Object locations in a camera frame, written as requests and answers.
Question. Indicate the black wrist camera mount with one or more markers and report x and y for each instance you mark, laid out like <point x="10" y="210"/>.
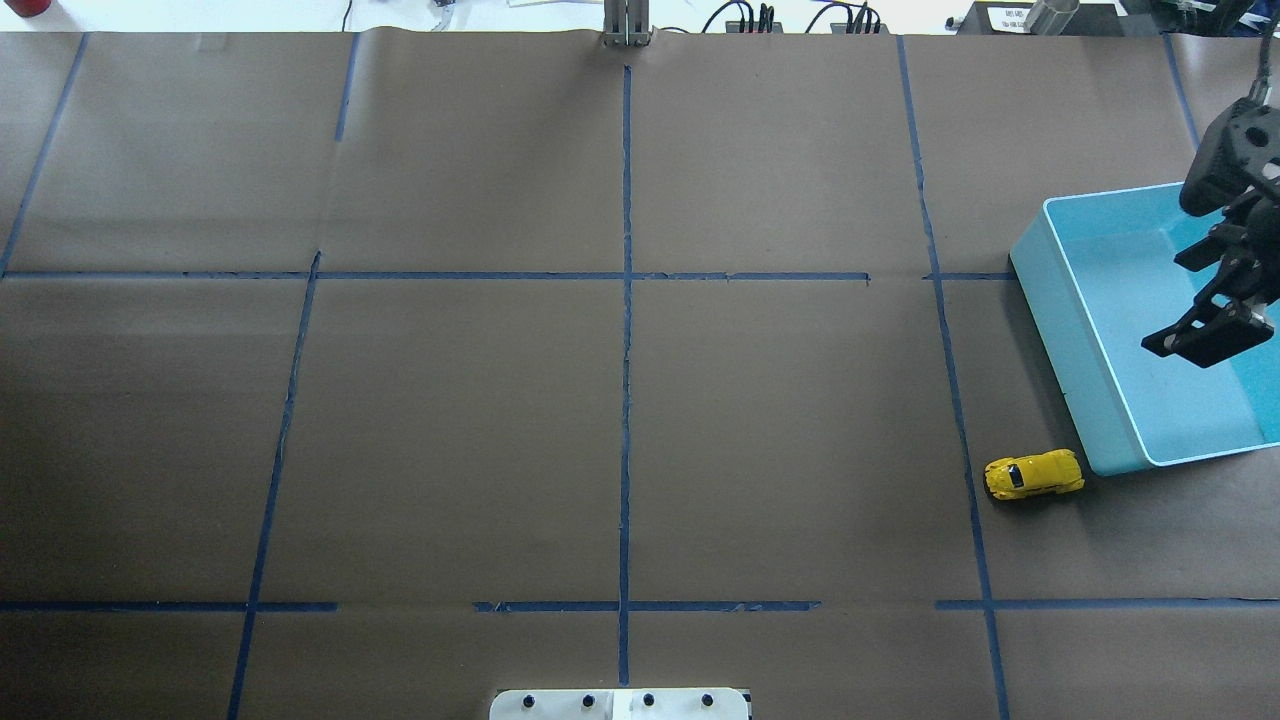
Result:
<point x="1233" y="154"/>

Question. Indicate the red object in corner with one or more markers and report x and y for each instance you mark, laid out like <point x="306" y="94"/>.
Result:
<point x="28" y="8"/>

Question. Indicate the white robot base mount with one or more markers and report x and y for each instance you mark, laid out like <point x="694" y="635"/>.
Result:
<point x="622" y="703"/>

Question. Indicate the grey metal post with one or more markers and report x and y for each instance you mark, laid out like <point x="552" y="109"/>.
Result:
<point x="626" y="23"/>

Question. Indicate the yellow beetle toy car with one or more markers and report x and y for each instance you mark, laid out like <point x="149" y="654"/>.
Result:
<point x="1055" y="472"/>

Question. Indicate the black box with label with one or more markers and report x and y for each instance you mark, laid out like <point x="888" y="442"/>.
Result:
<point x="1039" y="18"/>

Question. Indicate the light blue plastic bin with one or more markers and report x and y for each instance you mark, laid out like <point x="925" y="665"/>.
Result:
<point x="1099" y="275"/>

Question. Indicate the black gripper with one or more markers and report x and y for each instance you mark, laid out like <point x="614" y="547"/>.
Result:
<point x="1216" y="187"/>

